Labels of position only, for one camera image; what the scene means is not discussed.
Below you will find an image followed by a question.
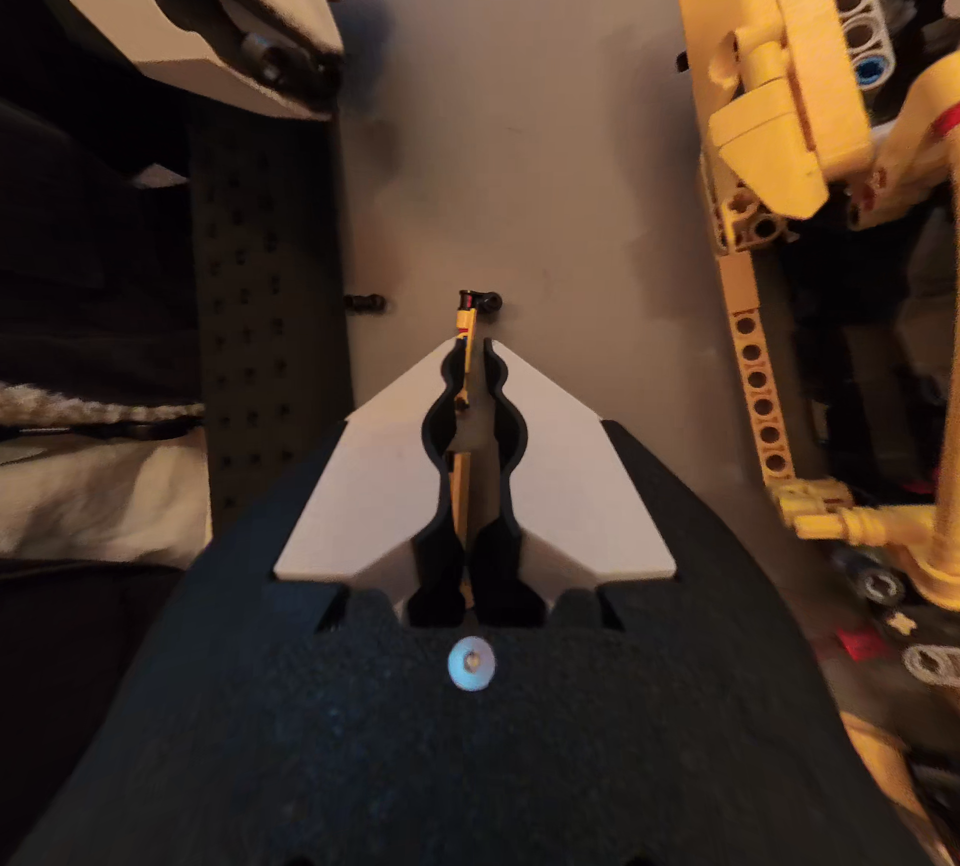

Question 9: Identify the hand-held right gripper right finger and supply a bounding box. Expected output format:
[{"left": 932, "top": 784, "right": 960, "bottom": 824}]
[{"left": 477, "top": 341, "right": 676, "bottom": 609}]

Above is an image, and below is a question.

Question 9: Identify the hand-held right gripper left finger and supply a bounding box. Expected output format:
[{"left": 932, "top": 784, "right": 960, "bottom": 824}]
[{"left": 275, "top": 341, "right": 469, "bottom": 619}]

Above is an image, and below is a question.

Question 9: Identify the thin yellow beam piece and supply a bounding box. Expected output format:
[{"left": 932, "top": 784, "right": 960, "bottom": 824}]
[{"left": 450, "top": 289, "right": 504, "bottom": 612}]

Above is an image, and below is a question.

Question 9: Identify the yellow brick car model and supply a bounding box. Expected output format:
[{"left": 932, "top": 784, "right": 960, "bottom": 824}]
[{"left": 656, "top": 0, "right": 960, "bottom": 866}]

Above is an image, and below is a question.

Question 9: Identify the grey desk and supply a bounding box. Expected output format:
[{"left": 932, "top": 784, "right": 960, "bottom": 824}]
[{"left": 323, "top": 0, "right": 960, "bottom": 866}]

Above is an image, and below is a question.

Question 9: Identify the black perforated mat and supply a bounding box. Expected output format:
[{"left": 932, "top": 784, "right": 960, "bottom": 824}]
[{"left": 188, "top": 101, "right": 355, "bottom": 537}]

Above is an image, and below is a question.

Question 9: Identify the fleece-lined jacket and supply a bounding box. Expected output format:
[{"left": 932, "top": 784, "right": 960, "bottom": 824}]
[{"left": 0, "top": 379, "right": 211, "bottom": 567}]

